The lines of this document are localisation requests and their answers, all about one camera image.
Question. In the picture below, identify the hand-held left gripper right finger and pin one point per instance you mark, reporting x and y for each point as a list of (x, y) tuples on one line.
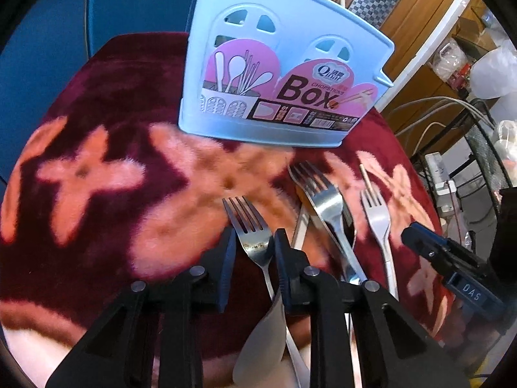
[(282, 268)]

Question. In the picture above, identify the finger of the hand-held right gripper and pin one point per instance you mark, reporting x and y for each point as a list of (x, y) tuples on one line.
[(428, 246)]

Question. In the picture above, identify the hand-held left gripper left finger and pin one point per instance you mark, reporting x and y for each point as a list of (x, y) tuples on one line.
[(228, 268)]

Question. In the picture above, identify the small steel fork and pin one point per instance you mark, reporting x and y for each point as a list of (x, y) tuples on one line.
[(252, 234)]

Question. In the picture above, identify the large steel fork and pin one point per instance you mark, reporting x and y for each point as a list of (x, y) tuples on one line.
[(327, 206)]

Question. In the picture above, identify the brown wooden chopstick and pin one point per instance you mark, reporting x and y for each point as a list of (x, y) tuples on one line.
[(365, 178)]

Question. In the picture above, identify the light blue plastic utensil box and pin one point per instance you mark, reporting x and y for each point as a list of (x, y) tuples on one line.
[(250, 44)]

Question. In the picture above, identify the white power strip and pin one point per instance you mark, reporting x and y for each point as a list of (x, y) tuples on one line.
[(438, 169)]

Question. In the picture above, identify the black mesh chair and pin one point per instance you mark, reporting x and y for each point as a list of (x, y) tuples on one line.
[(486, 149)]

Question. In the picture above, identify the wooden shelf unit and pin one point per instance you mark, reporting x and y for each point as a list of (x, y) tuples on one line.
[(416, 72)]

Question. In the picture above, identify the clear plastic bag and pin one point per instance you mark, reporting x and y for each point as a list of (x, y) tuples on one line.
[(448, 60)]

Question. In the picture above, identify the white plastic bag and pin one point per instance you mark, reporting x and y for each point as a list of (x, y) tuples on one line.
[(494, 68)]

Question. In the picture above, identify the maroon floral blanket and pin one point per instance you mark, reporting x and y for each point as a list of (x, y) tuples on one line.
[(121, 101)]

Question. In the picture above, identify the wooden door with checkered glass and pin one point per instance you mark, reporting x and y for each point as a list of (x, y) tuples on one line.
[(404, 12)]

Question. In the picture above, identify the blue kitchen base cabinet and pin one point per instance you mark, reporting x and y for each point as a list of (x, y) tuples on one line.
[(121, 0)]

